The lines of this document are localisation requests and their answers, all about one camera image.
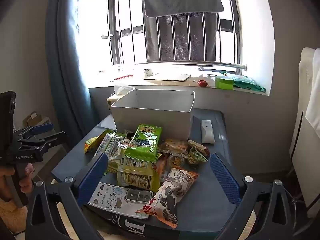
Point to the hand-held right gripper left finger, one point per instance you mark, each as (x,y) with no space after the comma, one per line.
(92,177)

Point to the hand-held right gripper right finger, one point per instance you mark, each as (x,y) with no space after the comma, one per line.
(225,180)

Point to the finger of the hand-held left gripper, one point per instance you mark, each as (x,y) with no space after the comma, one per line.
(42,128)
(56,138)

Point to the long yellow snack packet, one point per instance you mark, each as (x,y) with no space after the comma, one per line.
(91,143)

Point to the green white-label snack packet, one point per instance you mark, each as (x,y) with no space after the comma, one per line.
(108,146)

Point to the small green snack packet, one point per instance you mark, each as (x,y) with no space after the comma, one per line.
(196,156)

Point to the yellow-green snack bag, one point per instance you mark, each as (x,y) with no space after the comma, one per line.
(135,177)

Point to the brown clear snack packet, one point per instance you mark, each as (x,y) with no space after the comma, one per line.
(200,145)

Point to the clear jelly cup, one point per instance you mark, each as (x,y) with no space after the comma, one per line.
(175,160)
(124,145)

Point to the white wave-print snack bag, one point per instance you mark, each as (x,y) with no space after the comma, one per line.
(172,187)

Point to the orange pastry packet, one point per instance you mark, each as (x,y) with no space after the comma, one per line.
(175,145)

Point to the orange-red snack packet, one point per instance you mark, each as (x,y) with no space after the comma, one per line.
(161,167)

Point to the large green snack bag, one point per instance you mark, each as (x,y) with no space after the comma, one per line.
(147,135)

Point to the white cardboard box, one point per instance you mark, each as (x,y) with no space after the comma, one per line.
(150,120)

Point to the person's left hand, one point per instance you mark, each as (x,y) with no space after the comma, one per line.
(27,182)

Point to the phone with cartoon case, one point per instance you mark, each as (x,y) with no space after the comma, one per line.
(112,200)

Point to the white remote control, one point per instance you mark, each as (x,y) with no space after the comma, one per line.
(207,131)

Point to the blue-grey curtain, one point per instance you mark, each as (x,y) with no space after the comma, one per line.
(67,80)

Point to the black cloth with white lettering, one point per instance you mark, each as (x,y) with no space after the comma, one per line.
(130,226)

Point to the white furniture panel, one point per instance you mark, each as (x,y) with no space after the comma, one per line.
(302,160)

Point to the white tissue pack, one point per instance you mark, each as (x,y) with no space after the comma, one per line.
(120,90)

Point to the green tape roll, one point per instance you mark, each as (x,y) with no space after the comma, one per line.
(224,82)

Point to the green plastic packet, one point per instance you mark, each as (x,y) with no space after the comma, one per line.
(247,83)

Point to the small red object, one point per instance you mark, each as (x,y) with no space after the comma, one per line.
(202,83)

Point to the beige stone windowsill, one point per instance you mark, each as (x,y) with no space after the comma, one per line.
(162,85)

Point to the steel window guard railing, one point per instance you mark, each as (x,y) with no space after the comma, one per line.
(225,65)

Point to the flat cardboard sheet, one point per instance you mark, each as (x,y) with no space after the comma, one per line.
(170,77)

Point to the white pillow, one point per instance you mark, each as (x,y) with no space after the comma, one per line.
(311,80)

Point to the grey hanging towel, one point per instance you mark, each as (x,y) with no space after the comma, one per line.
(180,2)

